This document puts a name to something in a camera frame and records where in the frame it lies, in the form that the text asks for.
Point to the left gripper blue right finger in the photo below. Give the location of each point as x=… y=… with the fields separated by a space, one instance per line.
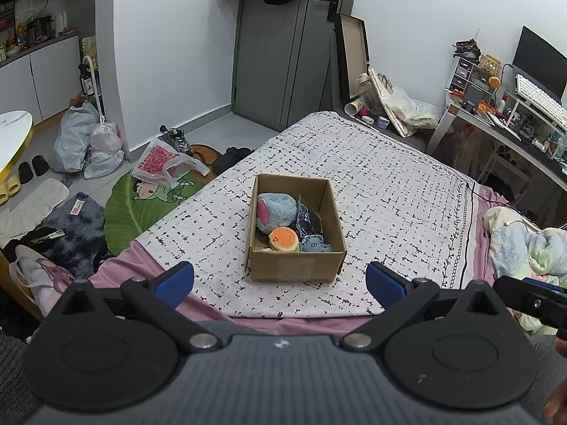
x=385 y=286

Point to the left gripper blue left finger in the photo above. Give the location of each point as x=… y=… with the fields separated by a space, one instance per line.
x=173 y=286

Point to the blue cat plush toy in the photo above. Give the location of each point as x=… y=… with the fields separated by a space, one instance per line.
x=315 y=244

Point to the black scrunchie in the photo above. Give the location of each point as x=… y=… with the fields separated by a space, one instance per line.
x=307 y=222

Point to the orange burger plush toy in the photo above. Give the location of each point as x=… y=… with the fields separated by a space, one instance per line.
x=284 y=239

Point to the grey pink plush toy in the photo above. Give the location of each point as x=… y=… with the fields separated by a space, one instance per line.
x=275 y=210

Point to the person's right hand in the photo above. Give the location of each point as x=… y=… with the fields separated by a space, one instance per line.
x=554 y=376

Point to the pink bed sheet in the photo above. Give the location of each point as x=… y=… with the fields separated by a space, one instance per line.
x=435 y=232

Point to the pastel crumpled blanket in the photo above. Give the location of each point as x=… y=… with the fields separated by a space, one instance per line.
x=519 y=249

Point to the white black patterned blanket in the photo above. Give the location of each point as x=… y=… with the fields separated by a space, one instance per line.
x=325 y=145

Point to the green leaf rug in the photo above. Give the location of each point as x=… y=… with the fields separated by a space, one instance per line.
x=135 y=205

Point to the brown cardboard box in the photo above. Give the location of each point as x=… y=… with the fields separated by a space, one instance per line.
x=294 y=230

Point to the blue tie-dye rug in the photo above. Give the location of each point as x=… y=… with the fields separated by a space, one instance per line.
x=72 y=237

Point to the red white plastic bag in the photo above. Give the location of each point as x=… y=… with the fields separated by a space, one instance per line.
x=162 y=164

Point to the white garbage bag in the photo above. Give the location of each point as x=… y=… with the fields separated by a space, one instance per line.
x=105 y=152

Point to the grey sneaker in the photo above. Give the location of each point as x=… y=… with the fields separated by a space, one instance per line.
x=175 y=138

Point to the white floor mat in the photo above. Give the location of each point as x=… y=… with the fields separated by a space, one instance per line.
x=32 y=210

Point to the beige tote bag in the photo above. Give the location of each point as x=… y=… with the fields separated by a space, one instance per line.
x=385 y=101

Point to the black slippers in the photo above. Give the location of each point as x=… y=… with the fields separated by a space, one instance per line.
x=37 y=168

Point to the paper cup tube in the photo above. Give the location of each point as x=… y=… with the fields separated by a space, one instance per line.
x=353 y=108

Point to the yellow slippers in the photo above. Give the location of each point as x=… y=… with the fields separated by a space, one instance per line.
x=9 y=188

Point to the grey garbage bag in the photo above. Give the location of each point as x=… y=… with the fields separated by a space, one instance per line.
x=71 y=145

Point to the white desk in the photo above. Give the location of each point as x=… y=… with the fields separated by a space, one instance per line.
x=539 y=161

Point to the white keyboard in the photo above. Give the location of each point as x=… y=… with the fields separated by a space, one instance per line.
x=538 y=98

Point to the grey drawer organizer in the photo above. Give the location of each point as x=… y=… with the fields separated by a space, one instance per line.
x=473 y=83

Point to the white round table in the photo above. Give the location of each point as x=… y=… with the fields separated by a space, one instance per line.
x=16 y=132

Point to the white kitchen cabinet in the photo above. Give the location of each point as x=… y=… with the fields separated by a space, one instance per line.
x=44 y=80

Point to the black computer monitor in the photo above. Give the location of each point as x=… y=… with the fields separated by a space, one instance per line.
x=542 y=64

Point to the grey door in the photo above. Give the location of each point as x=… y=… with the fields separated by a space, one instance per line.
x=282 y=67

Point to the black framed board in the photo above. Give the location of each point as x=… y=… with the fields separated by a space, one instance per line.
x=352 y=55

